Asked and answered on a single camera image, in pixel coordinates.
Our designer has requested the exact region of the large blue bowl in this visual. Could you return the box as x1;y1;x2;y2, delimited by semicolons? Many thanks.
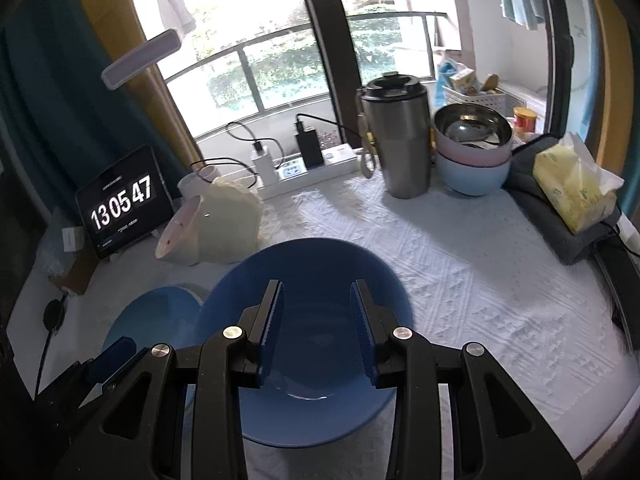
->
193;238;413;448

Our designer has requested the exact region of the blue plate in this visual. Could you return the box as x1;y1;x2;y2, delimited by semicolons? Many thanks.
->
102;286;203;350

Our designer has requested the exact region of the cream yellow bowl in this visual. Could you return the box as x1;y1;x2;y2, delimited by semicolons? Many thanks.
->
155;178;264;266

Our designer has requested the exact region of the white textured table cloth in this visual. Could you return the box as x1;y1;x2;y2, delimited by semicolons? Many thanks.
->
8;174;639;476

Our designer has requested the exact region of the white charger plug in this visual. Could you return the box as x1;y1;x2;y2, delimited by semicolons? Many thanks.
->
250;141;280;186

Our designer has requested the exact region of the white desk lamp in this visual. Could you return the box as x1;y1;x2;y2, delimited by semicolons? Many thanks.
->
101;28;219;200

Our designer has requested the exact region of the white power strip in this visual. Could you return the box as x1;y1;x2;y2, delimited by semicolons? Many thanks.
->
256;142;362;201

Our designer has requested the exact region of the light blue bowl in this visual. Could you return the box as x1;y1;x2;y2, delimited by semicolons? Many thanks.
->
435;152;511;196

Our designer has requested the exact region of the tablet showing clock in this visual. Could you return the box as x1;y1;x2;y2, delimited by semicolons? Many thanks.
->
76;145;175;260

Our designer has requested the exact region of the cardboard box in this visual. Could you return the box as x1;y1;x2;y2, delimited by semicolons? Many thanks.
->
48;246;100;296

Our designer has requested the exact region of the black charger plug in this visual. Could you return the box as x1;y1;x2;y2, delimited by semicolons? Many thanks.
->
295;119;324;170

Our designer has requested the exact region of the dark grey folded cloth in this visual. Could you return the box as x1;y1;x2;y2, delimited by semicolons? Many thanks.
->
502;133;622;266

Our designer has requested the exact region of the black round device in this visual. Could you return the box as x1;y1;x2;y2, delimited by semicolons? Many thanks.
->
42;299;65;333

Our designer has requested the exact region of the clear plastic bag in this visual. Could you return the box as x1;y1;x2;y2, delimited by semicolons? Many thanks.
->
35;209;85;278

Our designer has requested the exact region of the pink steel-lined bowl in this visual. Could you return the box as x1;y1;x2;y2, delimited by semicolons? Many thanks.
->
433;103;513;167

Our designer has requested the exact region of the stainless steel tumbler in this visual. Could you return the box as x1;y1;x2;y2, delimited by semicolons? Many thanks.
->
355;72;431;200

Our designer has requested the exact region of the red yellow can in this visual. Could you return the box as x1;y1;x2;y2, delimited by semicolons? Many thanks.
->
513;106;537;142

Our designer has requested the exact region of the white laundry basket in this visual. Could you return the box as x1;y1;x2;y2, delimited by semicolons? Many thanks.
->
442;82;527;117

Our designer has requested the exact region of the teal curtain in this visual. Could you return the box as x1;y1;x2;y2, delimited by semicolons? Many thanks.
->
1;0;186;223

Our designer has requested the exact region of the yellow curtain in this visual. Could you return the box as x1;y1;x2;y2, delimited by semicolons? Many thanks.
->
80;0;203;166

